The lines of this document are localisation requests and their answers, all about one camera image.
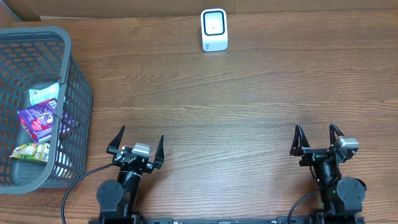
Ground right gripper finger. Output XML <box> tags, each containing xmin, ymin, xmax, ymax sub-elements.
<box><xmin>290</xmin><ymin>124</ymin><xmax>310</xmax><ymax>156</ymax></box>
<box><xmin>329</xmin><ymin>123</ymin><xmax>345</xmax><ymax>146</ymax></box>

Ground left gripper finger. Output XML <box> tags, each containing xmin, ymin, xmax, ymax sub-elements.
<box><xmin>154</xmin><ymin>135</ymin><xmax>165</xmax><ymax>169</ymax></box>
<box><xmin>108</xmin><ymin>125</ymin><xmax>125</xmax><ymax>149</ymax></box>

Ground green yellow drink pouch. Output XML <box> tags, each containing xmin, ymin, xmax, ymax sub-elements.
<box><xmin>9</xmin><ymin>142</ymin><xmax>50</xmax><ymax>163</ymax></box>

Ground purple pad package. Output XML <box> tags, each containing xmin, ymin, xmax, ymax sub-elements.
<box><xmin>17</xmin><ymin>98</ymin><xmax>57</xmax><ymax>144</ymax></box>

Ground teal wipes packet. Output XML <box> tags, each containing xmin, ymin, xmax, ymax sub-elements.
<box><xmin>29</xmin><ymin>83</ymin><xmax>60</xmax><ymax>106</ymax></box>

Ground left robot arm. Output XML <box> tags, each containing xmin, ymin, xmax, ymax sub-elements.
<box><xmin>96</xmin><ymin>128</ymin><xmax>165</xmax><ymax>224</ymax></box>

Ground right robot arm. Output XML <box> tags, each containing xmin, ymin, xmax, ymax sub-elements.
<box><xmin>287</xmin><ymin>123</ymin><xmax>367</xmax><ymax>223</ymax></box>

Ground white barcode scanner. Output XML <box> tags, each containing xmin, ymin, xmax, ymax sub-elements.
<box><xmin>200</xmin><ymin>8</ymin><xmax>228</xmax><ymax>52</ymax></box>

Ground grey plastic basket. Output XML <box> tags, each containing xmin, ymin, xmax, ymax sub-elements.
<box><xmin>1</xmin><ymin>26</ymin><xmax>94</xmax><ymax>195</ymax></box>

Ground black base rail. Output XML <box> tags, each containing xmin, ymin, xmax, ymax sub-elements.
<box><xmin>88</xmin><ymin>216</ymin><xmax>366</xmax><ymax>224</ymax></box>

